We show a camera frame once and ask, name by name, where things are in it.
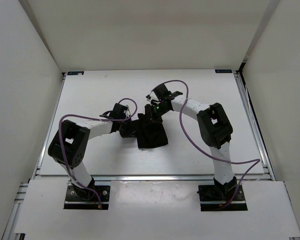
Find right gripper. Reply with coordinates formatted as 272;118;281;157
142;103;170;131

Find black skirt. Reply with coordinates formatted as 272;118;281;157
132;113;169;149

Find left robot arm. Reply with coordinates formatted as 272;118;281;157
48;114;137;200

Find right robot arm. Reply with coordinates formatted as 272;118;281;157
145;91;237;200

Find right blue corner label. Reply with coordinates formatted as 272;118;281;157
215;69;233;74

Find blue corner label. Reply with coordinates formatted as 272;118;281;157
67;71;85;76
215;69;233;74

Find left blue corner label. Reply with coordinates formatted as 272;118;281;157
67;71;85;76

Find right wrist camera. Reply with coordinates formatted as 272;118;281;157
151;83;172;101

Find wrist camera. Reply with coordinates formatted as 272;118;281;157
109;103;129;120
151;83;172;101

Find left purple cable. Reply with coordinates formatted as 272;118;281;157
59;97;139;210

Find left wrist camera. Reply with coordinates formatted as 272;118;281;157
109;103;129;120

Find front aluminium rail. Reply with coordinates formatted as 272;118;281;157
93;175;213;182

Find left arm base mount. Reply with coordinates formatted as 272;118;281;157
63;180;111;210

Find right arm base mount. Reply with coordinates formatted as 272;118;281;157
197;185;248;212

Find left aluminium frame rail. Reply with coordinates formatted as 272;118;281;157
1;183;29;240

